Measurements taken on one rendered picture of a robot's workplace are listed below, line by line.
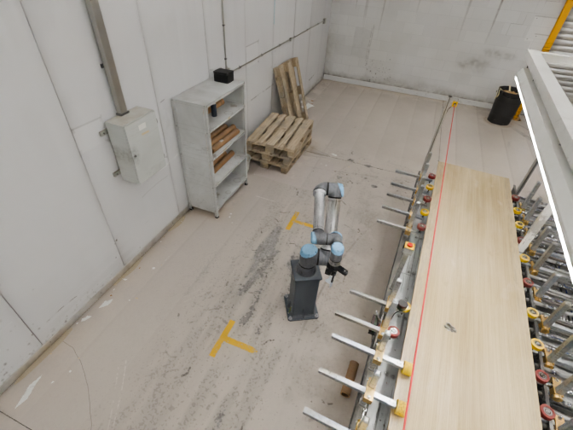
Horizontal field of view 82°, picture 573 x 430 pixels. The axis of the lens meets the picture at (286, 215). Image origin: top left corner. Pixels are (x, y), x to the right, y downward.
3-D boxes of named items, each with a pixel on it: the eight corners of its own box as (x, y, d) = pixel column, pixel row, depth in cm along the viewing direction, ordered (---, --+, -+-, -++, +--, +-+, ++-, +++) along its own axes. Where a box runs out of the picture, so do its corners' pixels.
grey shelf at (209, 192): (189, 209, 456) (170, 98, 356) (222, 177, 521) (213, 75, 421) (217, 218, 445) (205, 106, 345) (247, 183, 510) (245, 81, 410)
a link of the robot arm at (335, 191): (317, 262, 304) (326, 181, 291) (336, 264, 303) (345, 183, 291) (318, 267, 289) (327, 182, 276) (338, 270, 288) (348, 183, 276)
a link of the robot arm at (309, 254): (299, 254, 307) (300, 241, 295) (317, 256, 306) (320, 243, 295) (298, 267, 295) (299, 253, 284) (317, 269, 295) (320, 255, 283)
